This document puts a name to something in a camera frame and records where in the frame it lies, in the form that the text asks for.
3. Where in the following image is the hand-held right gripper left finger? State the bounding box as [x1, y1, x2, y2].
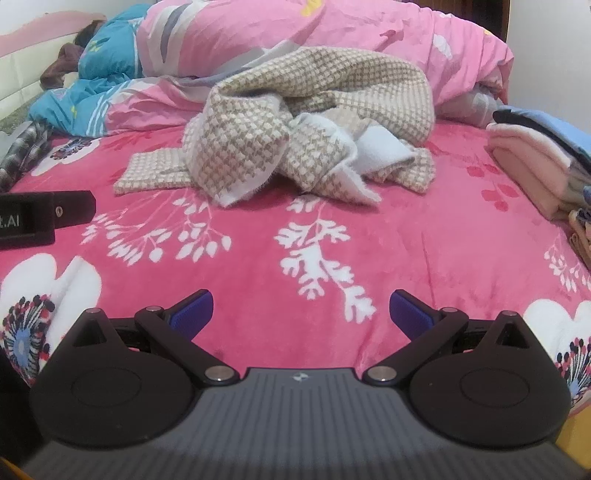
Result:
[69, 289, 239, 387]

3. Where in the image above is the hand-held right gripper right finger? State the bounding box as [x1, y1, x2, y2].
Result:
[363, 289, 533, 387]

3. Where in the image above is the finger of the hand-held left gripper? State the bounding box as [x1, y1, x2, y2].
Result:
[52, 191, 96, 230]

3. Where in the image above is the beige houndstooth fleece-lined coat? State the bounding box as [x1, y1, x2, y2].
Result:
[114, 46, 437, 208]

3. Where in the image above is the grey plaid garment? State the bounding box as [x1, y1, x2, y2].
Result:
[0, 119, 54, 192]

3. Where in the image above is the green patterned pillow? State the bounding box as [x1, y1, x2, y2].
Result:
[0, 104, 38, 136]

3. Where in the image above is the maroon fleece cloth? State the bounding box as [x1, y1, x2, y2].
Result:
[39, 43, 86, 90]

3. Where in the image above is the dark brown cloth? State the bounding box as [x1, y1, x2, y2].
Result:
[75, 20, 108, 49]

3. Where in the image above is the patterned folded garment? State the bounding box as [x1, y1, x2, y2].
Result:
[567, 205, 591, 271]

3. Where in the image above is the pink folded garment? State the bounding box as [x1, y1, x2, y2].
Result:
[487, 122, 575, 220]

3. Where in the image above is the navy folded garment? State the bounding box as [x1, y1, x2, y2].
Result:
[492, 105, 546, 127]

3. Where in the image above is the light blue folded garment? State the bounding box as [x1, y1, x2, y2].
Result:
[522, 108, 591, 168]

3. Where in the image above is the pink and blue floral quilt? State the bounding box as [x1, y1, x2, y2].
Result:
[28, 0, 515, 137]

